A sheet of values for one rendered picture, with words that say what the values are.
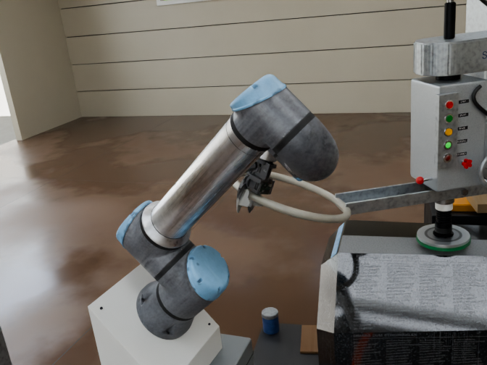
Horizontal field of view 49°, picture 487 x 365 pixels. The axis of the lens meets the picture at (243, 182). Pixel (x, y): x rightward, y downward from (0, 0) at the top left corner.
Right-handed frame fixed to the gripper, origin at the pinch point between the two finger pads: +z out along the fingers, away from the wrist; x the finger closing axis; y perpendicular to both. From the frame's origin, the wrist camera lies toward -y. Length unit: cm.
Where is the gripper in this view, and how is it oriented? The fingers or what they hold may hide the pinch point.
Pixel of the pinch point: (243, 208)
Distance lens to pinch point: 191.6
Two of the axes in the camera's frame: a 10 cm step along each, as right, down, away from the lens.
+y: 6.5, 3.8, -6.6
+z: -2.9, 9.3, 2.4
